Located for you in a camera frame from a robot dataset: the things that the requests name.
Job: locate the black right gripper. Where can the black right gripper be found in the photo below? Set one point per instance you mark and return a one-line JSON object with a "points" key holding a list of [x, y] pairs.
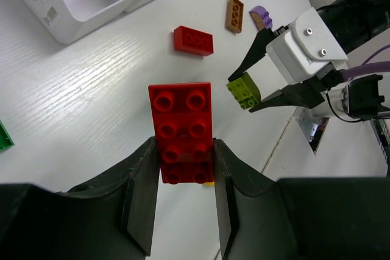
{"points": [[361, 99]]}

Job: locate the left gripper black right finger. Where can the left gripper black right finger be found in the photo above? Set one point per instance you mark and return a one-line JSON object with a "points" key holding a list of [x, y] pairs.
{"points": [[298, 218]]}

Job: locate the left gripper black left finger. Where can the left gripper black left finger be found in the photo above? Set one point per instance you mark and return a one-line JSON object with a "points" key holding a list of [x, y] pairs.
{"points": [[110, 216]]}

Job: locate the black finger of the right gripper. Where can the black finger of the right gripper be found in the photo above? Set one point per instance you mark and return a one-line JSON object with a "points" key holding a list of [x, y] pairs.
{"points": [[256, 52]]}

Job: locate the purple square lego brick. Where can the purple square lego brick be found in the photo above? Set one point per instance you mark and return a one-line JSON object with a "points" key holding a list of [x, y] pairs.
{"points": [[261, 18]]}

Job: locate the lime lego brick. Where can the lime lego brick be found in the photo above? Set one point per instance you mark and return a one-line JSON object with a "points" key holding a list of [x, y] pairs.
{"points": [[245, 92]]}

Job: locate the orange-brown long lego brick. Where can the orange-brown long lego brick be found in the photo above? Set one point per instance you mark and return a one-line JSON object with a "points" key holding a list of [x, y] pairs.
{"points": [[234, 16]]}

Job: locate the dark red lego brick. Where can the dark red lego brick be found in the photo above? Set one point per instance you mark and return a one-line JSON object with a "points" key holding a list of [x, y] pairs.
{"points": [[193, 41]]}

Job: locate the green lego brick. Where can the green lego brick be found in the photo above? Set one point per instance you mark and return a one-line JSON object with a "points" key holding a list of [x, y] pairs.
{"points": [[6, 141]]}

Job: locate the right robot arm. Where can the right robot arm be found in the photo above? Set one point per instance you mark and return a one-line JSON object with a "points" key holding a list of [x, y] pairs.
{"points": [[353, 23]]}

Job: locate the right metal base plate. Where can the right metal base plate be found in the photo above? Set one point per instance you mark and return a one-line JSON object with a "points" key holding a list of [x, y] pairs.
{"points": [[312, 128]]}

